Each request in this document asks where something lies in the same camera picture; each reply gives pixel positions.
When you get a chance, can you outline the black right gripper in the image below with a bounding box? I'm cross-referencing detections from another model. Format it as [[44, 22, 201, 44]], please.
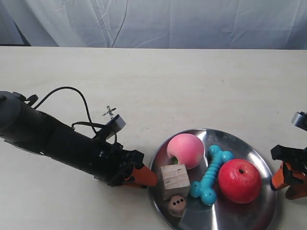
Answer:
[[271, 145, 307, 200]]

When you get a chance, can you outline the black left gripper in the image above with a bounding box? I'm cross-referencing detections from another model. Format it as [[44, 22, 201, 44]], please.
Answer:
[[94, 144, 158, 189]]

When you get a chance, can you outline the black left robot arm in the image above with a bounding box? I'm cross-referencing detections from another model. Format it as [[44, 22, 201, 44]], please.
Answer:
[[0, 91, 158, 188]]

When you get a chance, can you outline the light wooden cube block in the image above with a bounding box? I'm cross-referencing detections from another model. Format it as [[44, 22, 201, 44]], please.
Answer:
[[160, 164, 190, 200]]

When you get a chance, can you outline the small wooden die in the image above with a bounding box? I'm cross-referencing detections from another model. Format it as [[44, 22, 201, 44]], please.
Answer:
[[168, 195, 187, 218]]

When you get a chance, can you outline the red toy apple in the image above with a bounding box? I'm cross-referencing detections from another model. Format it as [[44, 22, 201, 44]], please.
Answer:
[[218, 159, 262, 204]]

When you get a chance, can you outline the pink toy peach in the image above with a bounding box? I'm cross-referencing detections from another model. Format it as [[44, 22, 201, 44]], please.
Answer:
[[166, 133, 205, 170]]

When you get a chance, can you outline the teal rubber bone toy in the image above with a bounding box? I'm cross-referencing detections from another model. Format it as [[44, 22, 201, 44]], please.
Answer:
[[189, 145, 234, 206]]

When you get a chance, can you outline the black cross table mark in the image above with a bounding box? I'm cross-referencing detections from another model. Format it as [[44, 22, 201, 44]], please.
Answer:
[[102, 105, 117, 119]]

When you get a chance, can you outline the white fabric backdrop curtain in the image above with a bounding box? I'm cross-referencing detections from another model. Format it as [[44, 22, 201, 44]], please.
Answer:
[[0, 0, 307, 50]]

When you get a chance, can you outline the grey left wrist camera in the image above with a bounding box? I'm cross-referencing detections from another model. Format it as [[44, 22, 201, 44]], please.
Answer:
[[106, 115, 126, 139]]

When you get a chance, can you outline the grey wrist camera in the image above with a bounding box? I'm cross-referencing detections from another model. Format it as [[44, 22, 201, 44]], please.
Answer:
[[291, 111, 307, 131], [106, 115, 126, 139]]

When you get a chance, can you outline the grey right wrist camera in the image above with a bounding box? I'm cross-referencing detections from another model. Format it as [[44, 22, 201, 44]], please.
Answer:
[[291, 111, 307, 131]]

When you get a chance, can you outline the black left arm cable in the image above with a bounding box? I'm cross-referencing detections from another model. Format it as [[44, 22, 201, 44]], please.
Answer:
[[35, 86, 118, 144]]

